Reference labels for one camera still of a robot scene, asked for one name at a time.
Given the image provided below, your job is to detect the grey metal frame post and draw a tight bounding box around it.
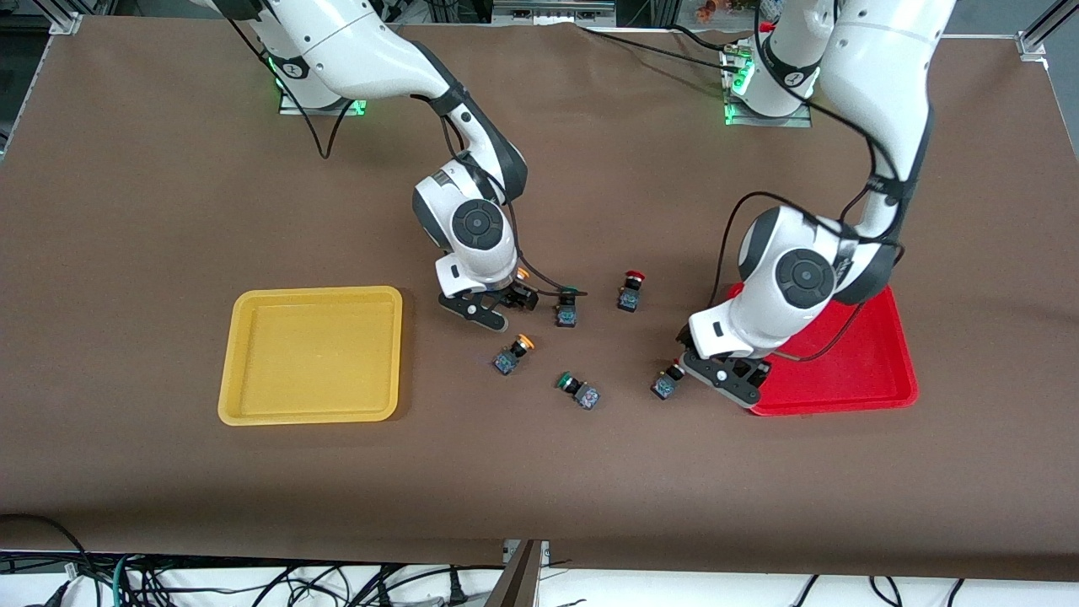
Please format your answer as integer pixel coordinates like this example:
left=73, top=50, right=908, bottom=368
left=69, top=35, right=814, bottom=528
left=485, top=540, right=547, bottom=607

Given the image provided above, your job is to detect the red push button switch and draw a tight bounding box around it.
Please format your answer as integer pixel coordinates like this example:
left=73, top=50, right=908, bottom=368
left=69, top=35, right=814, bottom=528
left=616, top=270, right=647, bottom=314
left=650, top=361, right=685, bottom=401

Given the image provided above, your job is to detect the black cable on table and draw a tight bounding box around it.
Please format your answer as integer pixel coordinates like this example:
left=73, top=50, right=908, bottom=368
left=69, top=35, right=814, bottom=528
left=576, top=24, right=734, bottom=77

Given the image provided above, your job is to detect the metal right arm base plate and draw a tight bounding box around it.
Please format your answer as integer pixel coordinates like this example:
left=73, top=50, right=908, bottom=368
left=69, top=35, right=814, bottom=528
left=278, top=89, right=369, bottom=117

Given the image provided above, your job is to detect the red plastic tray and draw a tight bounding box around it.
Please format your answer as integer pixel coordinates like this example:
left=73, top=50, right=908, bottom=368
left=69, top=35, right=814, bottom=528
left=727, top=282, right=920, bottom=417

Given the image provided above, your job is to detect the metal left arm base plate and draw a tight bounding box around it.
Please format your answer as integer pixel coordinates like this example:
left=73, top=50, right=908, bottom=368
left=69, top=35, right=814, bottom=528
left=721, top=42, right=814, bottom=129

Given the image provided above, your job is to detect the brown table cover cloth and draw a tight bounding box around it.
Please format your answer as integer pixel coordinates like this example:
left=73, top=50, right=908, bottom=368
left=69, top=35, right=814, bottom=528
left=0, top=15, right=1079, bottom=583

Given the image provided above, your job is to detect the grey electronics box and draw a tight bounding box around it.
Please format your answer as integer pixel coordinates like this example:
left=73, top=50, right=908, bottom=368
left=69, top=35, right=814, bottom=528
left=493, top=0, right=616, bottom=26

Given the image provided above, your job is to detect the yellow plastic tray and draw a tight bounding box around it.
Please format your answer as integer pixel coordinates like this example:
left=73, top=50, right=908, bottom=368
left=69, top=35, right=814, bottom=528
left=217, top=286, right=404, bottom=427

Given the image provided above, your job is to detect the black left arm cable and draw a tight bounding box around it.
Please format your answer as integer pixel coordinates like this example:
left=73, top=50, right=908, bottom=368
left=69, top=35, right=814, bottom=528
left=712, top=17, right=907, bottom=365

